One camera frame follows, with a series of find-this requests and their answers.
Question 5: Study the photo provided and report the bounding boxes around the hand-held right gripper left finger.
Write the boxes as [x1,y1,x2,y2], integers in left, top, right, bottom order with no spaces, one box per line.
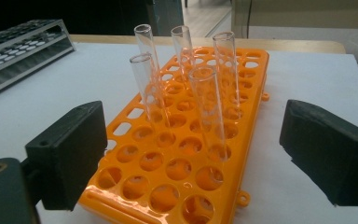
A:
[20,100,108,212]

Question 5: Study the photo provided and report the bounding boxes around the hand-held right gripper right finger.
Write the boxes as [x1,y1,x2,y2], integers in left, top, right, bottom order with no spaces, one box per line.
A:
[279,98,358,207]

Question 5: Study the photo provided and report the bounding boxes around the orange plastic test tube rack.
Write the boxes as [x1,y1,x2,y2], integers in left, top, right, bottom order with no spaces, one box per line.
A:
[77,46,270,224]

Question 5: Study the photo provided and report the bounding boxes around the clear glass test tube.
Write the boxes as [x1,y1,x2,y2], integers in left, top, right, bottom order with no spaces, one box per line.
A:
[212,31,244,125]
[129,52,175,147]
[171,25,200,94]
[187,64,231,162]
[133,23,163,82]

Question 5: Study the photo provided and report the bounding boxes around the white board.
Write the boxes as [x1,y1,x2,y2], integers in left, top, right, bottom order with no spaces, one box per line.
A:
[0,41,358,224]

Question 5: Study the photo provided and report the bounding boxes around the wooden table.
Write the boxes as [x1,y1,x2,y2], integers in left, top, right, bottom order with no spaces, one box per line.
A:
[69,34,347,54]

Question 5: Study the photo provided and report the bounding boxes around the dark metal cabinet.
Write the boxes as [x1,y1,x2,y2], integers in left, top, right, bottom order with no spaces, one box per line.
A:
[145,0,185,36]

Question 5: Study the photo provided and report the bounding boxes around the black hanging cable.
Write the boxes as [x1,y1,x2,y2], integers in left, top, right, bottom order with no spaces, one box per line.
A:
[245,0,252,39]

